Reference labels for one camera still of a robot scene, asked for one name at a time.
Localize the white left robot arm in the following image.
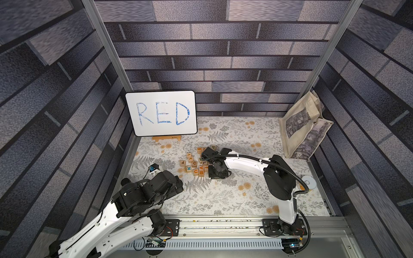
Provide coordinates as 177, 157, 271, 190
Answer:
48, 170, 183, 258

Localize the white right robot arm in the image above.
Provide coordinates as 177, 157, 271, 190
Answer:
201, 147, 309, 235

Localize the whiteboard with RED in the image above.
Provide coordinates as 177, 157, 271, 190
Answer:
126, 90, 198, 137

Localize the wooden whiteboard stand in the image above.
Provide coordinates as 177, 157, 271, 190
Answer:
152, 135, 182, 142

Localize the cream Monet tote bag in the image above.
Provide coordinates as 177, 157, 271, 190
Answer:
279, 91, 333, 161

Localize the white round tin can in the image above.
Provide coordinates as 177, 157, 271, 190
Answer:
301, 175, 317, 191

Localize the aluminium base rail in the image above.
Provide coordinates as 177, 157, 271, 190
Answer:
80, 214, 362, 258

